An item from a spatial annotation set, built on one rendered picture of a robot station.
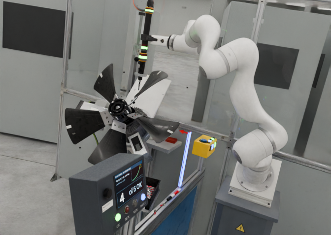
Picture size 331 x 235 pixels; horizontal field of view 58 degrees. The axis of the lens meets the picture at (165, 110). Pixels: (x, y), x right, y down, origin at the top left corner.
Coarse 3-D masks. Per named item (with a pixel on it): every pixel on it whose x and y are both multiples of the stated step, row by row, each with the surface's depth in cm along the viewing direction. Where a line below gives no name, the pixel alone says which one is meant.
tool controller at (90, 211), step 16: (112, 160) 102; (128, 160) 101; (80, 176) 88; (96, 176) 87; (112, 176) 90; (128, 176) 97; (144, 176) 107; (80, 192) 87; (96, 192) 84; (112, 192) 90; (128, 192) 97; (144, 192) 107; (80, 208) 88; (96, 208) 85; (112, 208) 90; (80, 224) 89; (96, 224) 86; (112, 224) 90
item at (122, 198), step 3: (123, 189) 95; (120, 192) 93; (123, 192) 95; (117, 195) 92; (120, 195) 93; (123, 195) 95; (126, 195) 96; (117, 198) 92; (120, 198) 93; (123, 198) 95; (126, 198) 96; (117, 201) 92; (120, 201) 93; (123, 201) 95; (126, 201) 96; (120, 204) 93; (123, 204) 95
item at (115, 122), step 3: (114, 120) 173; (114, 123) 172; (117, 123) 174; (120, 123) 175; (123, 123) 176; (111, 126) 171; (114, 126) 172; (117, 126) 173; (123, 126) 175; (126, 126) 177; (114, 129) 171; (117, 129) 172; (120, 129) 173; (123, 129) 175; (123, 132) 174
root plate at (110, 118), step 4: (100, 112) 178; (104, 112) 178; (108, 112) 178; (104, 116) 179; (108, 116) 179; (104, 120) 180; (108, 120) 180; (112, 120) 180; (104, 124) 180; (108, 124) 180
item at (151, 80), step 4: (152, 72) 192; (156, 72) 187; (160, 72) 183; (164, 72) 180; (152, 76) 187; (156, 76) 182; (160, 76) 179; (164, 76) 176; (148, 80) 187; (152, 80) 180; (156, 80) 177; (160, 80) 175; (144, 84) 188; (148, 84) 179; (152, 84) 176; (144, 88) 178; (148, 88) 175; (140, 92) 178; (136, 96) 177
